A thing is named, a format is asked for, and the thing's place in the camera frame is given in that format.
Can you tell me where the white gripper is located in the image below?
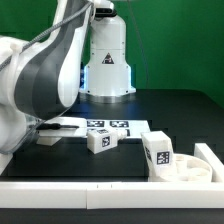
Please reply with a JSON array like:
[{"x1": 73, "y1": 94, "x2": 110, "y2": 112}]
[{"x1": 37, "y1": 117, "x2": 87, "y2": 137}]

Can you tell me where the white round stool seat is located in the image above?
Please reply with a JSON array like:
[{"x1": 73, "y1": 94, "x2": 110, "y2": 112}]
[{"x1": 148, "y1": 154, "x2": 213, "y2": 183}]

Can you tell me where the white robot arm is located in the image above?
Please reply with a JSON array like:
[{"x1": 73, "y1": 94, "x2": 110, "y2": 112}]
[{"x1": 0, "y1": 0, "x2": 136, "y2": 154}]

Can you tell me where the white marker sheet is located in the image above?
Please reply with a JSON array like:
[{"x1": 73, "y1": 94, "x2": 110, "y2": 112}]
[{"x1": 59, "y1": 119, "x2": 154, "y2": 141}]

